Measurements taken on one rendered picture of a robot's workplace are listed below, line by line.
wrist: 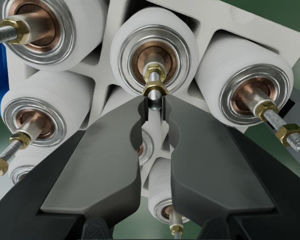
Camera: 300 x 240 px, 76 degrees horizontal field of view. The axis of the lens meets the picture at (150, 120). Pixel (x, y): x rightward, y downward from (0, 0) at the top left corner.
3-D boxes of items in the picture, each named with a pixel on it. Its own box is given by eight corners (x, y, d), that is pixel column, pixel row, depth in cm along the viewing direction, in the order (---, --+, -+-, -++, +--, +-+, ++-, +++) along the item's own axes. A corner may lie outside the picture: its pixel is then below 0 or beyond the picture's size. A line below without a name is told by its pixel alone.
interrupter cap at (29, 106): (35, 151, 27) (33, 155, 27) (-8, 109, 24) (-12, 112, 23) (79, 134, 26) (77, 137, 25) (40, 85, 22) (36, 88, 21)
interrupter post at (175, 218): (178, 214, 35) (181, 233, 32) (166, 212, 35) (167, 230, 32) (183, 206, 34) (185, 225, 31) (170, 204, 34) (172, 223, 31)
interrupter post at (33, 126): (36, 132, 26) (22, 148, 23) (23, 118, 24) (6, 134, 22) (51, 126, 25) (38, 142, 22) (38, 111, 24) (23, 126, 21)
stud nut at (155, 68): (164, 63, 17) (165, 66, 16) (165, 81, 18) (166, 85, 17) (142, 66, 17) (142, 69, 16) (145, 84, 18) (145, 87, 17)
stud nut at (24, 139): (29, 147, 22) (25, 152, 22) (13, 142, 22) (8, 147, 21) (30, 135, 21) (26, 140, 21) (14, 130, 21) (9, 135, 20)
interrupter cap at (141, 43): (205, 65, 20) (206, 66, 20) (152, 107, 23) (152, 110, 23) (156, 4, 17) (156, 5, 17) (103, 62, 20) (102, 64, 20)
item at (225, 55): (247, 56, 37) (312, 98, 22) (205, 87, 41) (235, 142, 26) (220, 15, 33) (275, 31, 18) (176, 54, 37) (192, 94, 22)
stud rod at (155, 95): (158, 63, 19) (162, 97, 12) (159, 73, 19) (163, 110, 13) (148, 64, 19) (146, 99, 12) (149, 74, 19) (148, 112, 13)
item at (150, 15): (191, 35, 35) (219, 65, 20) (153, 71, 39) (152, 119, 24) (155, -10, 32) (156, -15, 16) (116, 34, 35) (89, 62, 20)
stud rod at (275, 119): (264, 102, 21) (313, 149, 14) (255, 107, 21) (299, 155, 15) (260, 96, 20) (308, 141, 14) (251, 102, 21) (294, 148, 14)
